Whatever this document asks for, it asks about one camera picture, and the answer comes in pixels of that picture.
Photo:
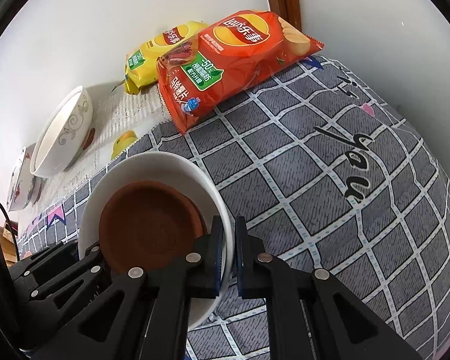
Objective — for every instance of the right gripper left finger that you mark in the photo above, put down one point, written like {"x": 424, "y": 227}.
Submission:
{"x": 143, "y": 315}

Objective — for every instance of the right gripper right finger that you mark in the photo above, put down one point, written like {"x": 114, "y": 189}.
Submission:
{"x": 311, "y": 315}

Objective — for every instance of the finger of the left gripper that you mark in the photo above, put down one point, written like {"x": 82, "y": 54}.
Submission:
{"x": 56, "y": 267}
{"x": 66, "y": 294}

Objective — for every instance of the large brown saucer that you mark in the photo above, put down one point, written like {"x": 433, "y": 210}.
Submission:
{"x": 148, "y": 224}

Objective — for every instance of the white swirl bowl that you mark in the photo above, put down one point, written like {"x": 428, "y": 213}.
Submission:
{"x": 178, "y": 173}

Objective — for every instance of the blue crane patterned bowl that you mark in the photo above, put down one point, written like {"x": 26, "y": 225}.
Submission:
{"x": 24, "y": 188}

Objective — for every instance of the large white ceramic bowl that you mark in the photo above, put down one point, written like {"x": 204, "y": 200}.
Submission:
{"x": 64, "y": 134}

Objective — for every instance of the grey checked tablecloth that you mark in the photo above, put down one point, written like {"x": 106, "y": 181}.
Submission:
{"x": 328, "y": 175}

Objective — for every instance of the newspaper print table cover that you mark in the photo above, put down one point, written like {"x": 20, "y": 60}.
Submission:
{"x": 114, "y": 112}

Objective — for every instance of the yellow chips bag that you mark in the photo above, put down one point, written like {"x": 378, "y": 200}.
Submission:
{"x": 140, "y": 65}

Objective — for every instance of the red chips bag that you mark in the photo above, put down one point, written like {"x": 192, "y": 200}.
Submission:
{"x": 238, "y": 52}

